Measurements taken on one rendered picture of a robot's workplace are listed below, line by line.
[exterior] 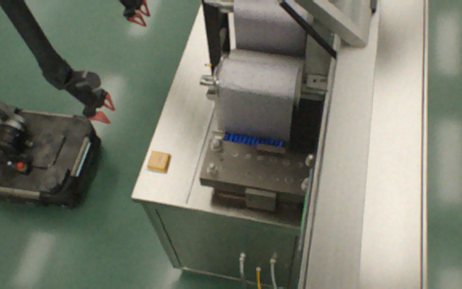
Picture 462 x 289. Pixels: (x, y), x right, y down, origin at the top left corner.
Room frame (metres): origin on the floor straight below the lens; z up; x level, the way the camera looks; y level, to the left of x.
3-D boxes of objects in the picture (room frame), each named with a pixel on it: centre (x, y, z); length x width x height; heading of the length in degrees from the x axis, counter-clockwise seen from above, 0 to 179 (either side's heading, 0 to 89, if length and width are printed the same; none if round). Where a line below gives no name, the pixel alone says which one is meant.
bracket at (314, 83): (0.91, -0.29, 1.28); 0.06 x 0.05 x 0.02; 72
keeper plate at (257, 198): (0.68, -0.09, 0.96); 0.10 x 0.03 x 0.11; 72
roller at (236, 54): (1.07, -0.16, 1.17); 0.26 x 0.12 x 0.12; 72
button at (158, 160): (0.92, 0.26, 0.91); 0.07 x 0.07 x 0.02; 72
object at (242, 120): (0.90, -0.10, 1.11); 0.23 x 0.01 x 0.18; 72
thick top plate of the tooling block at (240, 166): (0.78, -0.11, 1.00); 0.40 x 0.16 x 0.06; 72
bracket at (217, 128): (1.04, 0.02, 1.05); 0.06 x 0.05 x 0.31; 72
